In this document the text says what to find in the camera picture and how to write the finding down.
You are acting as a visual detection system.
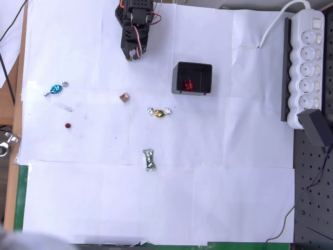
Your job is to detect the dark shelf rail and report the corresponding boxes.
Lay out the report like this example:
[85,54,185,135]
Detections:
[280,17,292,122]

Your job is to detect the gold wrapped candy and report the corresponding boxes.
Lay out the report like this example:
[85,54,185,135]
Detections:
[147,107,173,119]

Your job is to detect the blue wrapped candy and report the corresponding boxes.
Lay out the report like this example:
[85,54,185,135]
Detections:
[43,81,69,98]

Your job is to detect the thin black adapter cable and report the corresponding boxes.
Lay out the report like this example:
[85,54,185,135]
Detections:
[264,145,332,244]

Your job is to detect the red white servo cable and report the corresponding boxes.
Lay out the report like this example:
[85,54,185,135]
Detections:
[131,25,145,58]

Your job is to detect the black box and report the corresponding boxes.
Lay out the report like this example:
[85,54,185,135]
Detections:
[171,61,213,96]

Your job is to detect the green silver snack packet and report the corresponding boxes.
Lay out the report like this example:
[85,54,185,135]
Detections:
[142,149,158,172]

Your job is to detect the green cutting mat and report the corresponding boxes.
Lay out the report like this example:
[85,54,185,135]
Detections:
[13,164,291,250]

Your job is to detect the white power strip cable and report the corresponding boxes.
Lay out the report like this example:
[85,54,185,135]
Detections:
[258,0,313,49]

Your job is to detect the metal clamp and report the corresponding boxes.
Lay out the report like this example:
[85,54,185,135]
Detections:
[0,131,19,157]

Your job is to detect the grey blurred object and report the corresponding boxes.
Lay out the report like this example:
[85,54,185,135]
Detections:
[0,225,78,250]

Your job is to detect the black laptop cable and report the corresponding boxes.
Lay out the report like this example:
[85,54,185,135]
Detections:
[0,53,16,106]

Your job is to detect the white paper sheet cover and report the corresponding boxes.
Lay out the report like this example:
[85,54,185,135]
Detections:
[19,0,296,246]

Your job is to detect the black power adapter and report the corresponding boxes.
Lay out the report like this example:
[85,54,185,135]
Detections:
[297,109,333,148]

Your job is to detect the black pegboard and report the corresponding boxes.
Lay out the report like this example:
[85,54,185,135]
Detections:
[293,5,333,250]

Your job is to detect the grey laptop cable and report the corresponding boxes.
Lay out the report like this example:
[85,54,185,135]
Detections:
[0,0,29,42]

